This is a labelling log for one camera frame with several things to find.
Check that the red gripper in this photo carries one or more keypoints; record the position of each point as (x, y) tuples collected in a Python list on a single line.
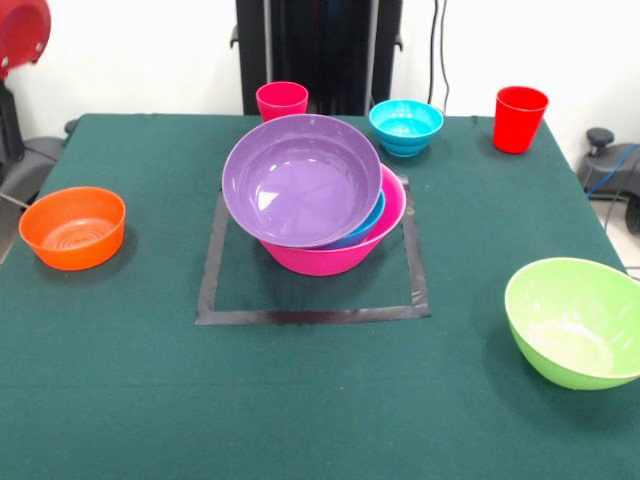
[(22, 30)]

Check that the orange ribbed bowl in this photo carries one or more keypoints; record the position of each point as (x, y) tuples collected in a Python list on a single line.
[(75, 225)]

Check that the large blue bowl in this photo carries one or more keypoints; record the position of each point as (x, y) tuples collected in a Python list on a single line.
[(360, 227)]

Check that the purple bowl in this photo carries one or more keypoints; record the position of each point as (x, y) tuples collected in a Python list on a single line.
[(300, 185)]

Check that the black floor device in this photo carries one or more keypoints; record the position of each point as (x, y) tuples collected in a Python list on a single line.
[(600, 165), (30, 160)]

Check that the red cup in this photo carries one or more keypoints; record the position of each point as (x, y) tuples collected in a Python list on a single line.
[(520, 125)]

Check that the small cyan bowl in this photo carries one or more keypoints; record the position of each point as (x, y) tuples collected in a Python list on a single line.
[(405, 125)]

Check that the dark green table cloth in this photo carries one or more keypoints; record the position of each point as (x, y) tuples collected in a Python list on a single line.
[(320, 430)]

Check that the large pink bowl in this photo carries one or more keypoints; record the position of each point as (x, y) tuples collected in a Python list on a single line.
[(320, 260)]

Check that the pink cup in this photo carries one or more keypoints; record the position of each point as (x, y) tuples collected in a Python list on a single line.
[(280, 100)]

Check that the large green bowl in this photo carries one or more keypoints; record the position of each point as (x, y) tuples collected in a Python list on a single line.
[(570, 330)]

